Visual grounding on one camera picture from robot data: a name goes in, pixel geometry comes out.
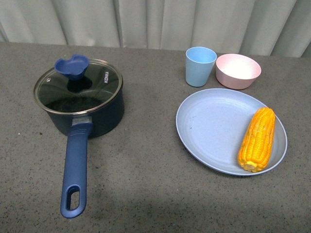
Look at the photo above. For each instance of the white curtain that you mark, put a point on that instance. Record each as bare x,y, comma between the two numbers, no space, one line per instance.
250,27

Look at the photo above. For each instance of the light blue plate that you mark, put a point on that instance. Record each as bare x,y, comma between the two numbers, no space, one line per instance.
211,124

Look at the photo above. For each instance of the dark blue saucepan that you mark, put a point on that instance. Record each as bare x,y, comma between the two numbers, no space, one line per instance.
79,129

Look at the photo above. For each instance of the pink bowl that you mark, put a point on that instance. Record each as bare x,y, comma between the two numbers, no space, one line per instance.
236,71

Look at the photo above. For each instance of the glass pot lid blue knob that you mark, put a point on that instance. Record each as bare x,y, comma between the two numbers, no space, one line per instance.
77,85

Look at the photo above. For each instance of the light blue cup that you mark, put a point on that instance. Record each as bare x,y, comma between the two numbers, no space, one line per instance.
199,64

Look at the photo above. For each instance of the yellow corn cob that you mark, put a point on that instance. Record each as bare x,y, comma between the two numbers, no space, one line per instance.
256,147

